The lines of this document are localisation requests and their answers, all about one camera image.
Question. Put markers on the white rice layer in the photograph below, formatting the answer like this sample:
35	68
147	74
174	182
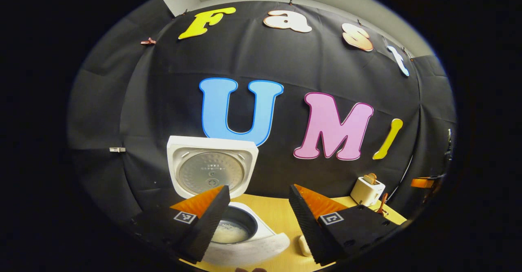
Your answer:
230	233

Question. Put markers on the white toaster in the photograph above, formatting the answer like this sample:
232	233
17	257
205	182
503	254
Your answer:
365	192

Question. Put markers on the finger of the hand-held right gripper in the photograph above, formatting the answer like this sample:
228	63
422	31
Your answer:
422	182

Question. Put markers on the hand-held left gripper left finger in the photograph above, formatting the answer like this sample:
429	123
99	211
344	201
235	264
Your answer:
208	227

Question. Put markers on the white cloth clip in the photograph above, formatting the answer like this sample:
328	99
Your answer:
117	149

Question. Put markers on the brown wooden spoon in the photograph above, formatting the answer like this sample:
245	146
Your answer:
383	202

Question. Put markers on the pink cloth clip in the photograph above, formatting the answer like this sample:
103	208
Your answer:
148	41

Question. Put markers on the white rice cooker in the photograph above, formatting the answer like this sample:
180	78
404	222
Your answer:
212	170

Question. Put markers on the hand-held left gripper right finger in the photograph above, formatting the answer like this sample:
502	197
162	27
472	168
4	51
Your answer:
306	227

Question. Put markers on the brown toast slice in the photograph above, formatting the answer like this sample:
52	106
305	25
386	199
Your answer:
370	178

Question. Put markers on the black backdrop cloth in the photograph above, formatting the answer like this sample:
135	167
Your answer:
163	100

